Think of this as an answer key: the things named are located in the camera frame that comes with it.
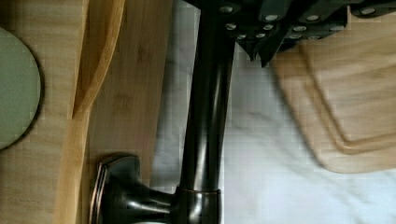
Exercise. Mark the wooden drawer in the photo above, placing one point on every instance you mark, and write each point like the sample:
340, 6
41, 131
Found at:
101, 64

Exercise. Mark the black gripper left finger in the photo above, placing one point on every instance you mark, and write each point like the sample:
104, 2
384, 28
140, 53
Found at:
253, 24

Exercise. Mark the bamboo cutting board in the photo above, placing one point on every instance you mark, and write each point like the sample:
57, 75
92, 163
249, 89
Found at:
341, 91

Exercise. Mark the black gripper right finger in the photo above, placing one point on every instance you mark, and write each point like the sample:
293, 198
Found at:
295, 20

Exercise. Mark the light green plate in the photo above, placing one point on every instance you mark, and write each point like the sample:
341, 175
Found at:
20, 88

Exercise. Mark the black metal drawer handle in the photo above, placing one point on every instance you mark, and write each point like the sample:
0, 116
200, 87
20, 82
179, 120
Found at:
120, 197

